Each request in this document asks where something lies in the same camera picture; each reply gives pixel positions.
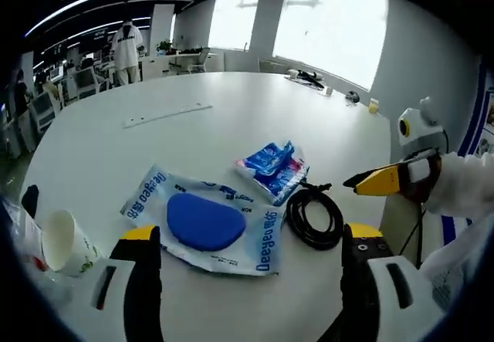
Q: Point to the small yellow cup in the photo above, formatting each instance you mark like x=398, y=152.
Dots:
x=374, y=106

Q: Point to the small black object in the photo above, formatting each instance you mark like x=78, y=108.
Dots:
x=352, y=97

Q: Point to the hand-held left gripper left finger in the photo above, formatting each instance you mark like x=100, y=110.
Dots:
x=143, y=280

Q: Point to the green potted plant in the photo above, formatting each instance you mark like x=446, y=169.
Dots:
x=165, y=46

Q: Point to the blue white wall poster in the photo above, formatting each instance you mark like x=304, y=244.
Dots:
x=480, y=126

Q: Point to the clear plastic bottle white cap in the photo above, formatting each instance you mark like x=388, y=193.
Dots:
x=27, y=238

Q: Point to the pile of black items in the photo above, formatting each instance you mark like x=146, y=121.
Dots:
x=308, y=77

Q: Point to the white office chair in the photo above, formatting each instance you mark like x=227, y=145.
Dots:
x=88, y=81
x=42, y=108

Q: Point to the white paper cup green print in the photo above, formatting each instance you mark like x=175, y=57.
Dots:
x=77, y=249

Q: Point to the white table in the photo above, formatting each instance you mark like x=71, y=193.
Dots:
x=231, y=311

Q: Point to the black pouch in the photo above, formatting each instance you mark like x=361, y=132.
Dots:
x=30, y=201

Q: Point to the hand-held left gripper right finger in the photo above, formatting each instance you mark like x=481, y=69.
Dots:
x=359, y=288

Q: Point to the blue plastic package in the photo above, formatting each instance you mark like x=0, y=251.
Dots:
x=276, y=168

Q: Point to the white office desk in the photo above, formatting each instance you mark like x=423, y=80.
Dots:
x=181, y=62

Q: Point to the white blue wet wipes pack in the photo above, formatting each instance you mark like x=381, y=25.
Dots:
x=204, y=222

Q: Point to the small white cup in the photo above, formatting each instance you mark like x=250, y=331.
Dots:
x=329, y=91

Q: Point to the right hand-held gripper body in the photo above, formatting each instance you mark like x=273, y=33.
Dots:
x=420, y=131

